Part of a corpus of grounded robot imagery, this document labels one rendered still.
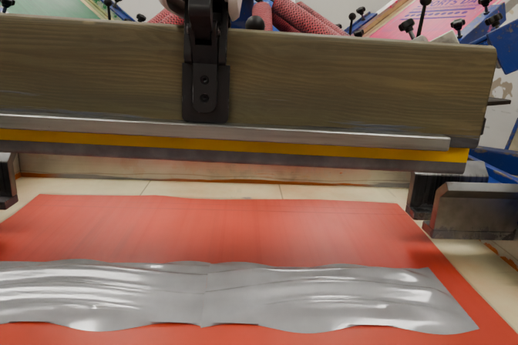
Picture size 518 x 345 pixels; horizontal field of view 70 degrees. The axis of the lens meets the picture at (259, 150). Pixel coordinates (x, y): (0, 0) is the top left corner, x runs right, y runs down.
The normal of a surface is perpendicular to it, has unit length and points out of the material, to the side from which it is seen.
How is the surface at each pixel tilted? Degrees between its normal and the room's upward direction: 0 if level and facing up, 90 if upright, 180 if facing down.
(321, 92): 90
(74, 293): 33
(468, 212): 90
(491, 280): 0
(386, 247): 0
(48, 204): 0
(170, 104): 90
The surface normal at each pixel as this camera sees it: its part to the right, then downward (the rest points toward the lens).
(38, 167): 0.04, 0.27
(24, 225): 0.04, -0.96
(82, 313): 0.02, -0.56
